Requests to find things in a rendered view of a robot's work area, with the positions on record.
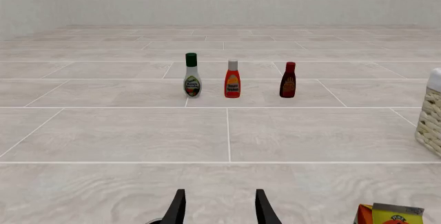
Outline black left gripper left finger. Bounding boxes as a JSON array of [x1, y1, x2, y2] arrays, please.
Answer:
[[159, 188, 187, 224]]

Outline yellow orange juice carton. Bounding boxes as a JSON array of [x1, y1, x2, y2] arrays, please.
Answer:
[[353, 202, 425, 224]]

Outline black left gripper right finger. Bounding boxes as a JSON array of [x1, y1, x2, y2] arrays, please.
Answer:
[[255, 188, 283, 224]]

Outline red ketchup bottle grey cap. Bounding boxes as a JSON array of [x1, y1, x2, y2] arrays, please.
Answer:
[[224, 59, 242, 99]]

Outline woven wicker basket white lining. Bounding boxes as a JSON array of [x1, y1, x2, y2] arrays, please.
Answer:
[[414, 67, 441, 157]]

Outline dark red sauce bottle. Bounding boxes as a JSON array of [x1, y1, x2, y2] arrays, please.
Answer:
[[279, 61, 297, 99]]

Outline green-capped salad dressing bottle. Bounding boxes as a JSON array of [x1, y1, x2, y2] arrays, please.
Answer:
[[183, 52, 203, 98]]

